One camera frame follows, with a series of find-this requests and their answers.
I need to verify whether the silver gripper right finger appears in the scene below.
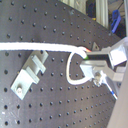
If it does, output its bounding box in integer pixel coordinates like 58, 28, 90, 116
86, 37, 128, 67

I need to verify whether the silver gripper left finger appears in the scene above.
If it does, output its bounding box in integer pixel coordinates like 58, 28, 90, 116
80, 62, 126, 86

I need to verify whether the white braided cable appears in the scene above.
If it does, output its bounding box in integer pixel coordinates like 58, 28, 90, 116
0, 42, 92, 85

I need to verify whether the blue plastic object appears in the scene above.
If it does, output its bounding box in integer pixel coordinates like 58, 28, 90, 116
111, 10, 121, 32

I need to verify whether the aluminium frame post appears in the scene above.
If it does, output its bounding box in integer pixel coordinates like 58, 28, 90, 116
96, 0, 109, 28

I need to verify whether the grey metal cable clip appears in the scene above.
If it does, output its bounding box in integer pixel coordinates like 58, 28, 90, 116
11, 51, 48, 100

